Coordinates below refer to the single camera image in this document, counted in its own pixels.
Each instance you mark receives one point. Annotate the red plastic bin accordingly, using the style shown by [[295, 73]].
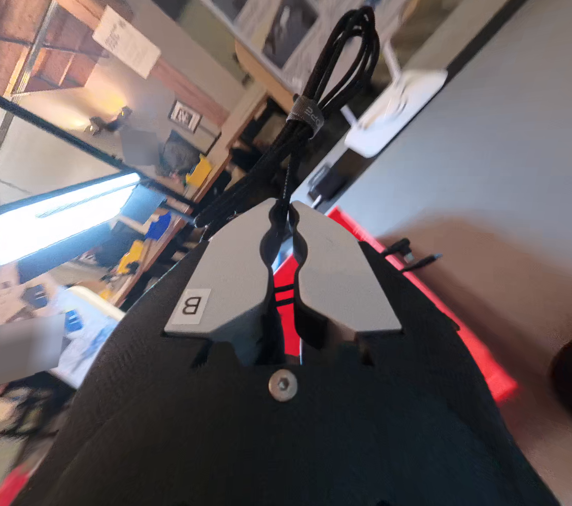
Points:
[[286, 331]]

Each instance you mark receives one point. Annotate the white paper sign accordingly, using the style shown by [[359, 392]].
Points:
[[127, 43]]

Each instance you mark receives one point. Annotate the blue plastic object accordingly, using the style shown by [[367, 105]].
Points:
[[158, 225]]

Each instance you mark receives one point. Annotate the yellow plastic object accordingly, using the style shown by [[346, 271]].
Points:
[[130, 256], [199, 170]]

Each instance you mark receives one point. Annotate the fluorescent light fixture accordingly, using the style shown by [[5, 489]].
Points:
[[62, 215]]

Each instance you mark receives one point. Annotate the framed wall picture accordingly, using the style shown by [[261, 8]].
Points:
[[185, 117]]

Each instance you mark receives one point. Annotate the black power adapter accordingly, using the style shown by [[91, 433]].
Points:
[[325, 184]]

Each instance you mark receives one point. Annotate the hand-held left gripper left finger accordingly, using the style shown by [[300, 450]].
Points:
[[232, 264]]

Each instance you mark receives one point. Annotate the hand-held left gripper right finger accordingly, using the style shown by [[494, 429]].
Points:
[[344, 282]]

